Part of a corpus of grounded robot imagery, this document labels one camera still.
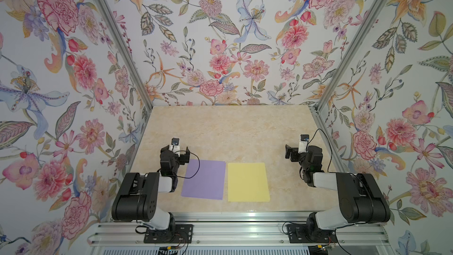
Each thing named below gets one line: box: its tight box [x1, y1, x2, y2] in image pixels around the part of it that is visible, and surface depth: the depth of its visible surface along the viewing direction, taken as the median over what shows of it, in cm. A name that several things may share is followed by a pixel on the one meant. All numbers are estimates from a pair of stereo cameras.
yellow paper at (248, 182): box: [227, 162, 271, 202], surface depth 90 cm
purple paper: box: [181, 158, 226, 201], surface depth 90 cm
